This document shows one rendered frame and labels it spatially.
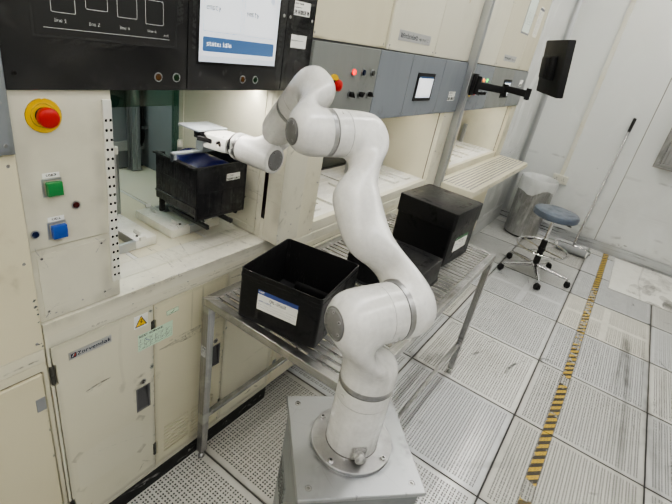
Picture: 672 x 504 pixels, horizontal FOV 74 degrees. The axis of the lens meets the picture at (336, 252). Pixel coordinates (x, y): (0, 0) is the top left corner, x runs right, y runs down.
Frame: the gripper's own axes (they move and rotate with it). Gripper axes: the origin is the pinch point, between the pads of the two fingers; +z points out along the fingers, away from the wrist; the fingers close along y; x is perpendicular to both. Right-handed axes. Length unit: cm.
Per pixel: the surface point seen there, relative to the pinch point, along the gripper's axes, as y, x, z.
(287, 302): -10, -35, -51
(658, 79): 425, 49, -106
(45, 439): -64, -72, -19
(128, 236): -23.9, -33.2, 5.4
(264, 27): 4.1, 33.9, -18.5
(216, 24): -13.1, 32.7, -18.6
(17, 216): -62, -8, -19
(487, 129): 310, -16, -2
